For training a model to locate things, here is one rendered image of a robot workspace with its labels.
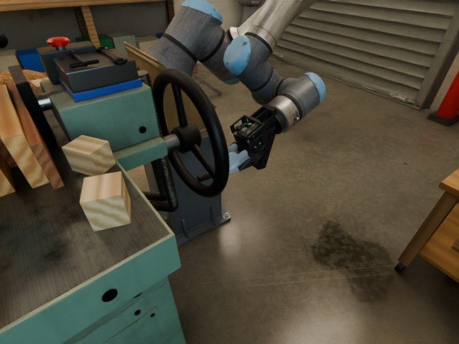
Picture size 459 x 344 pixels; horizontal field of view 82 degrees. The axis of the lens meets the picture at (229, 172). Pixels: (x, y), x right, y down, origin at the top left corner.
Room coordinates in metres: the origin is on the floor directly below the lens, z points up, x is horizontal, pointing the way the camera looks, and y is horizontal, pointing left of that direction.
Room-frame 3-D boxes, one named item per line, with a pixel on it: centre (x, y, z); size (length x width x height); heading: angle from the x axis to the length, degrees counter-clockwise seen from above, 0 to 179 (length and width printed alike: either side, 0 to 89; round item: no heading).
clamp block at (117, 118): (0.42, 0.22, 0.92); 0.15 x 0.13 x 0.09; 38
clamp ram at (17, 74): (0.38, 0.27, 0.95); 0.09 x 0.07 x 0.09; 38
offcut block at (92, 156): (0.28, 0.18, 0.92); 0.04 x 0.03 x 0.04; 69
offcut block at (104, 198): (0.19, 0.13, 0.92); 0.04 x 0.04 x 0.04; 17
